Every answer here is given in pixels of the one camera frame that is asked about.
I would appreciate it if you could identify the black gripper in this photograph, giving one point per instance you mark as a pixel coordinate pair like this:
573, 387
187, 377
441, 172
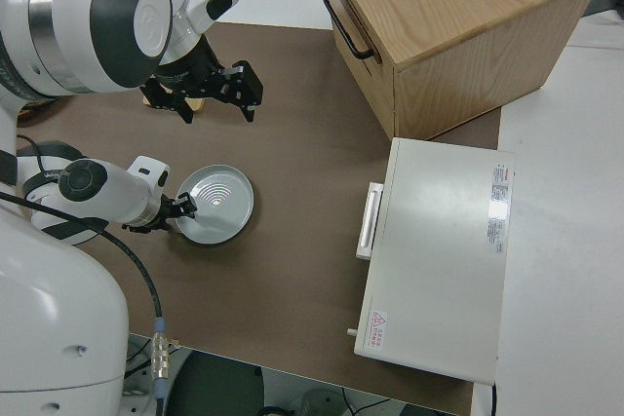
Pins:
146, 227
214, 87

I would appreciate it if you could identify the gray round plate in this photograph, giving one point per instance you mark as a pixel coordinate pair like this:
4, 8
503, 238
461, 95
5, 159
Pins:
229, 192

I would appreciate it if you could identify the wooden mug tree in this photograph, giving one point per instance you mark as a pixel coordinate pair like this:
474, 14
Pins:
196, 105

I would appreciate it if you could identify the brown table mat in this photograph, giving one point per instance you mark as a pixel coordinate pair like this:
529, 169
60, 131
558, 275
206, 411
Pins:
302, 167

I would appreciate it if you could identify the round wicker basket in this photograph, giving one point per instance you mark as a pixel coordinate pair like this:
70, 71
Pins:
34, 110

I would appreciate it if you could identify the cream toaster knob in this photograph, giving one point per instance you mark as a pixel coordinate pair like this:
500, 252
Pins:
350, 331

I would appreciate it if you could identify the cream toaster oven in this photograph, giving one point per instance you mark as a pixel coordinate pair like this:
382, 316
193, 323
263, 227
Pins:
439, 265

